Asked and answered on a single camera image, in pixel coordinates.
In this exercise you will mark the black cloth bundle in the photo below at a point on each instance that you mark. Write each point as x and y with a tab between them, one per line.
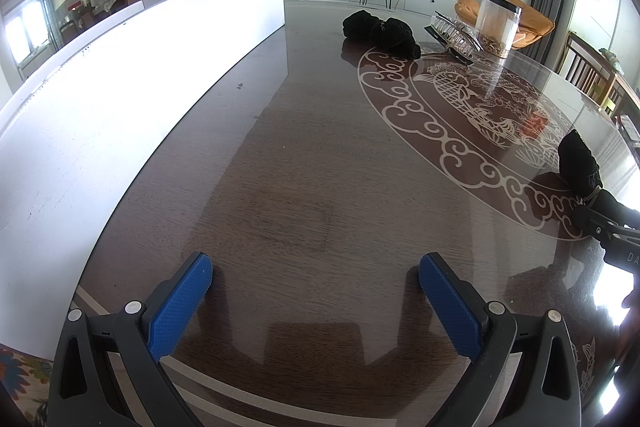
361	24
577	162
397	38

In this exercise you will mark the wooden chair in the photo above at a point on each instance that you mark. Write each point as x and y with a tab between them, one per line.
595	72

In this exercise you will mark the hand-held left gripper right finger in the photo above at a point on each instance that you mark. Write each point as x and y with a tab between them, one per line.
450	307

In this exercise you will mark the glass tray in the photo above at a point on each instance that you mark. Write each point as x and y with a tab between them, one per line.
452	38

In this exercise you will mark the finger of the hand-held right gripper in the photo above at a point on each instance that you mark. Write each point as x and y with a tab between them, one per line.
617	209
592	224

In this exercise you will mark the dining table with chairs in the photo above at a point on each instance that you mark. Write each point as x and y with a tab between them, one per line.
100	9

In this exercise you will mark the orange lounge chair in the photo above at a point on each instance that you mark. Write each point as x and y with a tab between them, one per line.
535	24

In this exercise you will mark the floral chair cushion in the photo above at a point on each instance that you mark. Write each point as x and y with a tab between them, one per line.
17	377

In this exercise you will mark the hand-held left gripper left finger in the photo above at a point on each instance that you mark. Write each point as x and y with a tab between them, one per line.
180	307

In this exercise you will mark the clear plastic jar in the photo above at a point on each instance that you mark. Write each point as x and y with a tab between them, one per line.
495	24

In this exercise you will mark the bright window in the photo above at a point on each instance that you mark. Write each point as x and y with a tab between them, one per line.
25	29

